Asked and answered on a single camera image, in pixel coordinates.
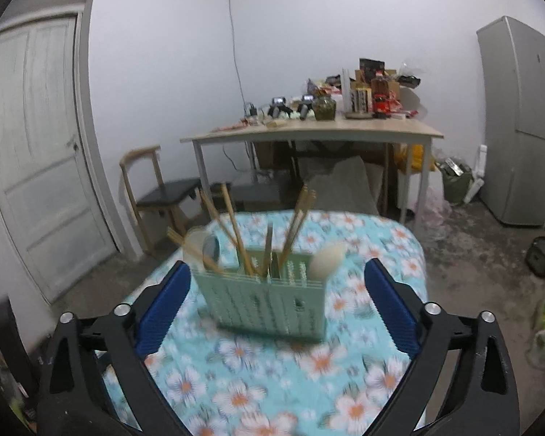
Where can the white panelled door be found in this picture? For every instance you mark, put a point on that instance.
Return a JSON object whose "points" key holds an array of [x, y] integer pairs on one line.
{"points": [[36, 145]]}

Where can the glass jar with green contents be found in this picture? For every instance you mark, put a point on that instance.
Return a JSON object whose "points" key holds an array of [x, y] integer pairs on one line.
{"points": [[324, 108]]}

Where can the black power adapter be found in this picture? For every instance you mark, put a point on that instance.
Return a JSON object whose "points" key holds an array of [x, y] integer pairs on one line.
{"points": [[252, 110]]}

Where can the black carton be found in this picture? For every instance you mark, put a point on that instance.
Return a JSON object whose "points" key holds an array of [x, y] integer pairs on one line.
{"points": [[371, 63]]}

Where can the clear plastic bag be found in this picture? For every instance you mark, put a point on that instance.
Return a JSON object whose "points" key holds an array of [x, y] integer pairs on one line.
{"points": [[410, 76]]}

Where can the green perforated utensil holder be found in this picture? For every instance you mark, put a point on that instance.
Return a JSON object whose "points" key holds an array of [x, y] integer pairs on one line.
{"points": [[263, 304]]}

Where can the grey refrigerator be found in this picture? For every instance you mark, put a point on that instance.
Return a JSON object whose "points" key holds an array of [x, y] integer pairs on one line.
{"points": [[522, 122]]}

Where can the pink plastic bag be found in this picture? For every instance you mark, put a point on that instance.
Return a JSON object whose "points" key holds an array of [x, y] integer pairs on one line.
{"points": [[437, 211]]}

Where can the small wooden block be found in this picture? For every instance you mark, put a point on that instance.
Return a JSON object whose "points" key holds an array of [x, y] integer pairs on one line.
{"points": [[276, 123]]}

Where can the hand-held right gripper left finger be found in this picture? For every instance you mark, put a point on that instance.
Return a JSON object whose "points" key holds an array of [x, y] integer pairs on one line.
{"points": [[163, 309]]}

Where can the red drink bottle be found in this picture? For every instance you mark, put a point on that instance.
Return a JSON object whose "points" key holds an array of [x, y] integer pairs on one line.
{"points": [[381, 95]]}

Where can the red paper sheet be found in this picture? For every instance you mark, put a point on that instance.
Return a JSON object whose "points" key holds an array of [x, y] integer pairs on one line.
{"points": [[227, 127]]}

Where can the striped canister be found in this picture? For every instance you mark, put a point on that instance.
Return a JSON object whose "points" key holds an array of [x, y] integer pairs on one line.
{"points": [[360, 100]]}

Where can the small dark stool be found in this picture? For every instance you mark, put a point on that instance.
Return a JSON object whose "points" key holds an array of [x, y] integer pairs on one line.
{"points": [[219, 190]]}

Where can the wooden chair with black seat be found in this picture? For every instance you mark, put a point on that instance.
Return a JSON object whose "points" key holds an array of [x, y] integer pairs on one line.
{"points": [[168, 190]]}

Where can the white plastic bottle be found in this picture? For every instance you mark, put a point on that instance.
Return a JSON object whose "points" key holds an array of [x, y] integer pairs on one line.
{"points": [[473, 190]]}

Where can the metal spoon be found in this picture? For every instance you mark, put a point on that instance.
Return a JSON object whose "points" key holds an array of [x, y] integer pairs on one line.
{"points": [[211, 249]]}

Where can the brown cardboard box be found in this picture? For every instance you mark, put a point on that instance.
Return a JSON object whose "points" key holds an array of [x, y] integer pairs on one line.
{"points": [[393, 86]]}

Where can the green bag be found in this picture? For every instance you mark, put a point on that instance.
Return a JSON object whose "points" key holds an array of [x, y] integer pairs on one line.
{"points": [[456, 184]]}

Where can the white woven sack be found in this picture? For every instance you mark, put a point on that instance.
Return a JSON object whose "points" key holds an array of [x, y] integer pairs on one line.
{"points": [[340, 186]]}

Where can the wooden table with white legs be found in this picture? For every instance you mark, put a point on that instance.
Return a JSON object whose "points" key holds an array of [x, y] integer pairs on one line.
{"points": [[322, 131]]}

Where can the yellow bag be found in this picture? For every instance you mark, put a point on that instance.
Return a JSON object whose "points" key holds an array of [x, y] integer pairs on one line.
{"points": [[415, 156]]}

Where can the floral tablecloth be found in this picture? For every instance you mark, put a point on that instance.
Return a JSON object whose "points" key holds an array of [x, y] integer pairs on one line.
{"points": [[254, 386]]}

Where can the spare hand-held gripper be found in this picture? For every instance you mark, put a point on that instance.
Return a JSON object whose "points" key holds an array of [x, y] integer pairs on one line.
{"points": [[279, 108], [306, 106]]}

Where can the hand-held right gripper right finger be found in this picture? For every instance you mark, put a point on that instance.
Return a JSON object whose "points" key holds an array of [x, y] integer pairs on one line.
{"points": [[390, 309]]}

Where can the round shallow dish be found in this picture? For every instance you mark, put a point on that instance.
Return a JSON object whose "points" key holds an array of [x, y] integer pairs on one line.
{"points": [[359, 115]]}

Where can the grey storage box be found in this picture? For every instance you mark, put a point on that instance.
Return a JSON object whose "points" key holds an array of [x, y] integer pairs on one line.
{"points": [[254, 186]]}

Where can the beige plastic spoon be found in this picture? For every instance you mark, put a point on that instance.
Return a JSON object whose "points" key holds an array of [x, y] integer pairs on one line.
{"points": [[327, 259], [193, 243]]}

